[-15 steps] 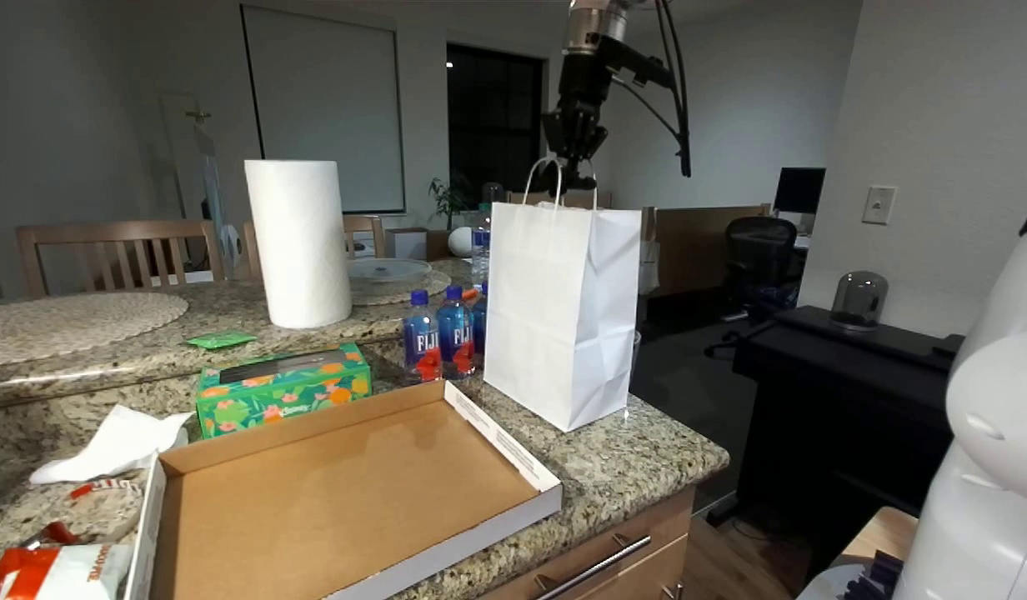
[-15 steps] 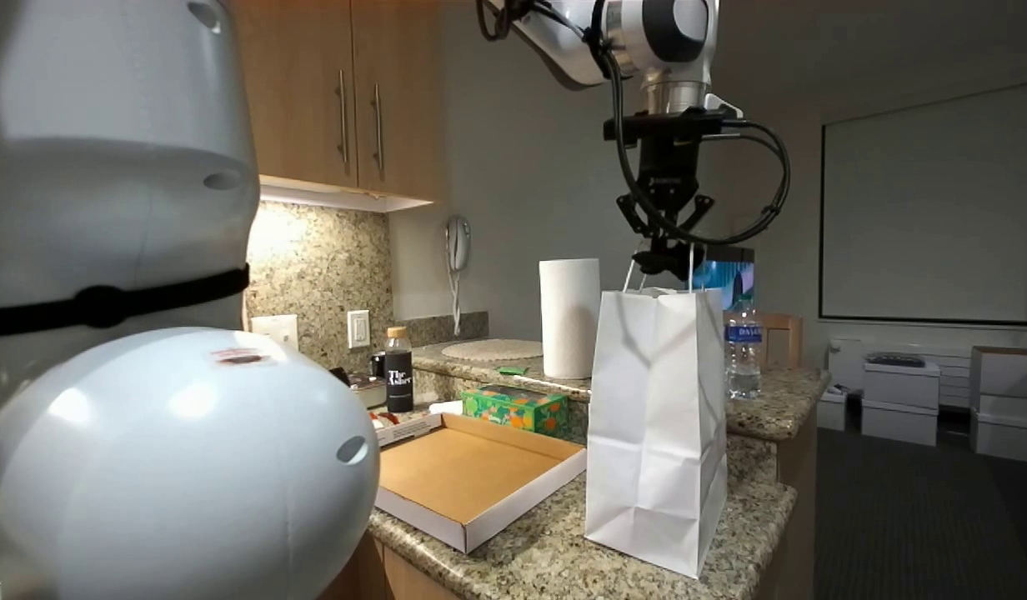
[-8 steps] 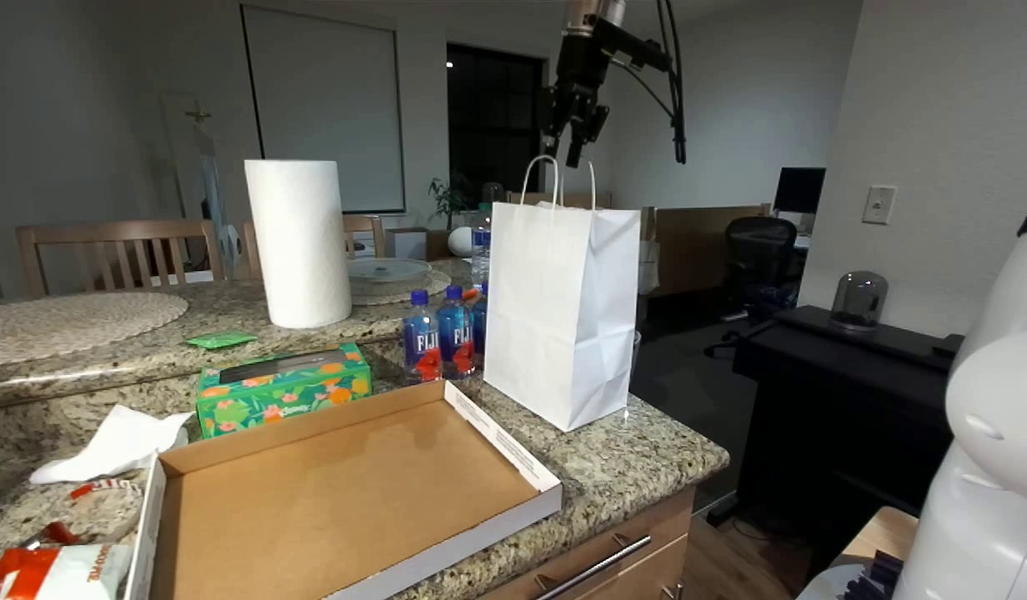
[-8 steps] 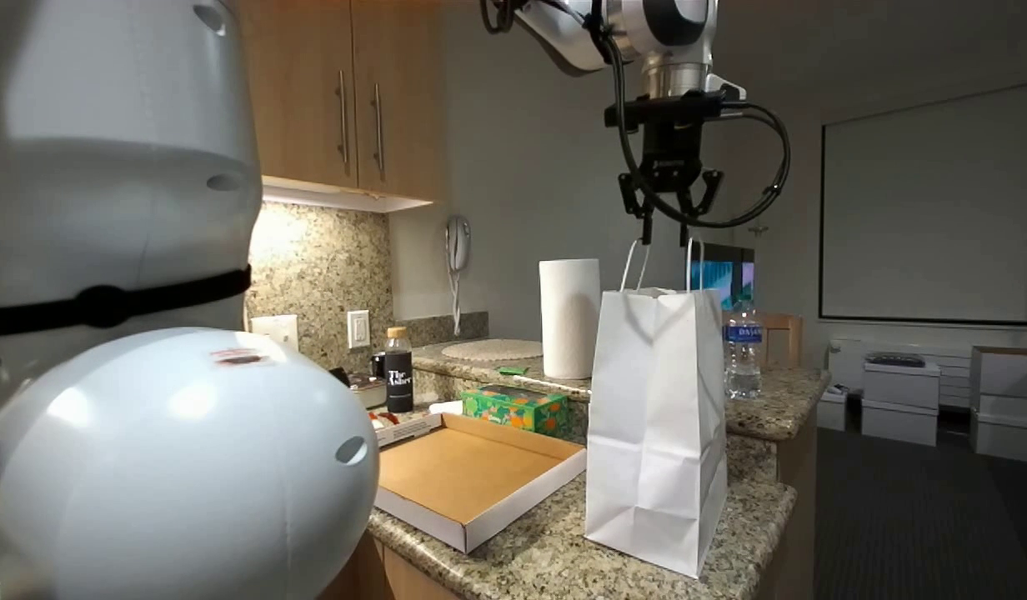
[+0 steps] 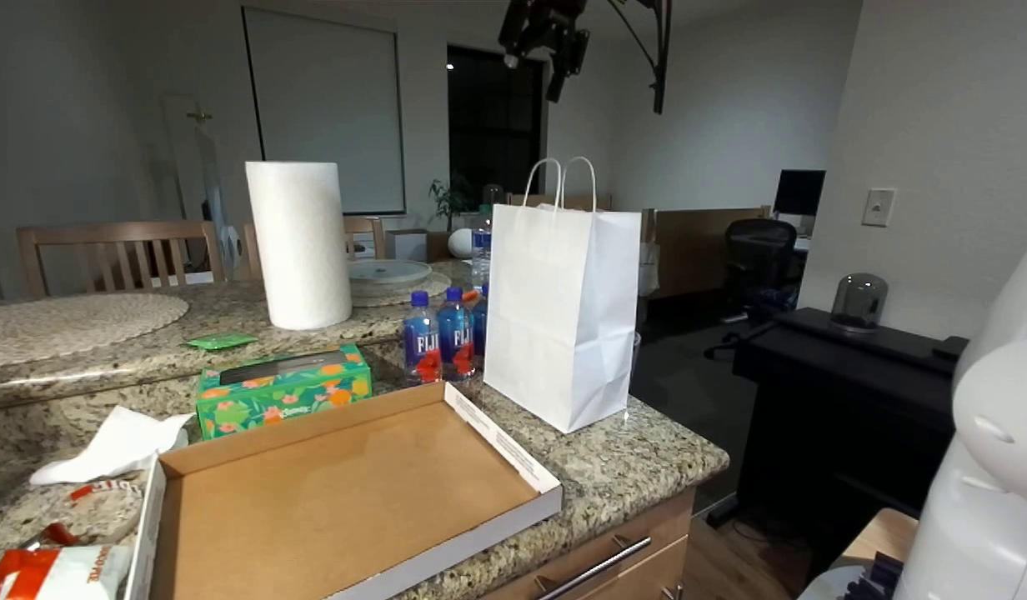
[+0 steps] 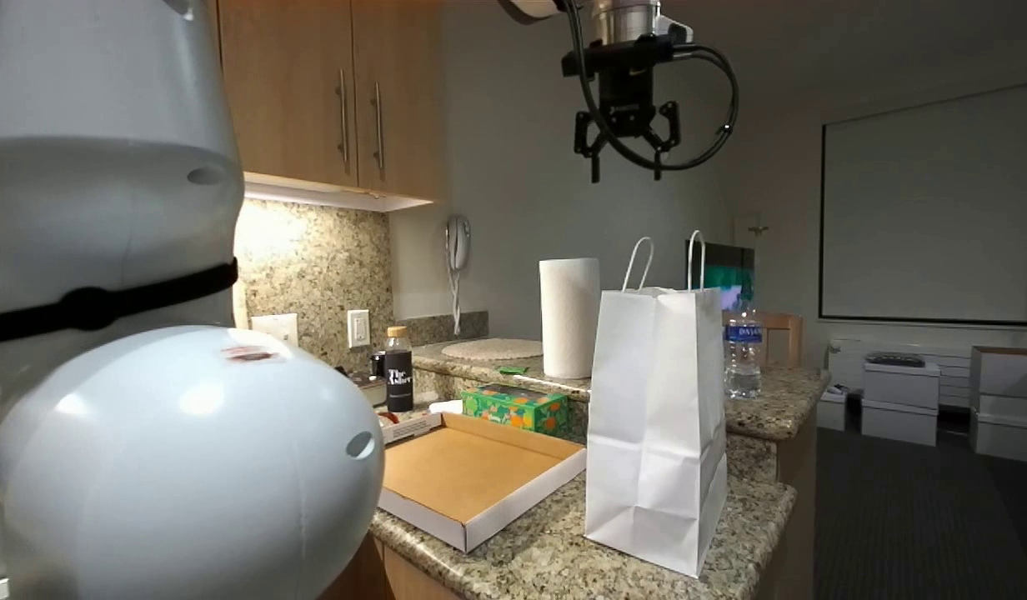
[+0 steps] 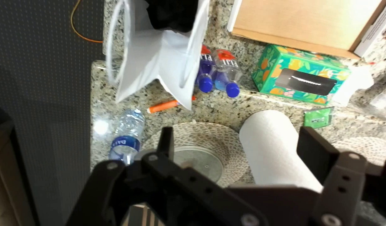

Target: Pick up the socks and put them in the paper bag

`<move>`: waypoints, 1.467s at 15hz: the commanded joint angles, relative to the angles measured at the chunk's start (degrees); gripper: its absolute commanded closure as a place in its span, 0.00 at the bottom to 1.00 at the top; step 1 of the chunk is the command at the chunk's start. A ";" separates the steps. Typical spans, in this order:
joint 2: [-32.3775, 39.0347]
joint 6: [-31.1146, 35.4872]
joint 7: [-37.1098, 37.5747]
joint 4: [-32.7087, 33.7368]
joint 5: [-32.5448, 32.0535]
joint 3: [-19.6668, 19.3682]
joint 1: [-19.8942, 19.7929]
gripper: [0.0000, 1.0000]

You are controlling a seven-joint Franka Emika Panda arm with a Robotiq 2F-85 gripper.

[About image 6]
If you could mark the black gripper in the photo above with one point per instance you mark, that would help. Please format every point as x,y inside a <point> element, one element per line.
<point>627,104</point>

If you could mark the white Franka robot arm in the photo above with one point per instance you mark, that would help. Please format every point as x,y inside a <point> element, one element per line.
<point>181,467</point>

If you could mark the small lit display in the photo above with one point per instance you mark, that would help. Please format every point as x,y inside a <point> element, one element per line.
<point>730,270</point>

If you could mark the white paper towel roll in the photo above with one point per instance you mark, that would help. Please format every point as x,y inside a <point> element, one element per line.
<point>568,320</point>

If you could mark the clear plastic water bottle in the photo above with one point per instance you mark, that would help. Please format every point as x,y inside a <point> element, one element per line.
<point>741,350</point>

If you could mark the wooden dining chair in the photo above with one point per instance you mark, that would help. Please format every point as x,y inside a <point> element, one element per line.
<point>782,344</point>

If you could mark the green tissue box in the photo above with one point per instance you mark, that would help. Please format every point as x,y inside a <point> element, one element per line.
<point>518,416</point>

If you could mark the white projector screen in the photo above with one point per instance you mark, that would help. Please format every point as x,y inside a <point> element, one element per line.
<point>932,206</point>

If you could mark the crumpled white napkin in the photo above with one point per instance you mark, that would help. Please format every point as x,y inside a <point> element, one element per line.
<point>449,408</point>

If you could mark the dark glass bottle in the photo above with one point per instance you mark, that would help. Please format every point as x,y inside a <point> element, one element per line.
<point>399,385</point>

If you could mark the small white storage box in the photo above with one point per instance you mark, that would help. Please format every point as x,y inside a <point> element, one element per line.
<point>831,408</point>

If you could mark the shallow cardboard box tray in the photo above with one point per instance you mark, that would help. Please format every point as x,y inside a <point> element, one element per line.
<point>467,485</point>

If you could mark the wooden counter cabinet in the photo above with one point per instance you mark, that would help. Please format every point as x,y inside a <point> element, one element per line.
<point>408,582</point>

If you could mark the white wall phone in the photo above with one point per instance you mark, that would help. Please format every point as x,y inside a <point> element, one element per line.
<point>457,248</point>

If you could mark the wooden wall cabinet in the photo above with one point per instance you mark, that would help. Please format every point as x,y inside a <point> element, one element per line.
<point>315,89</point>

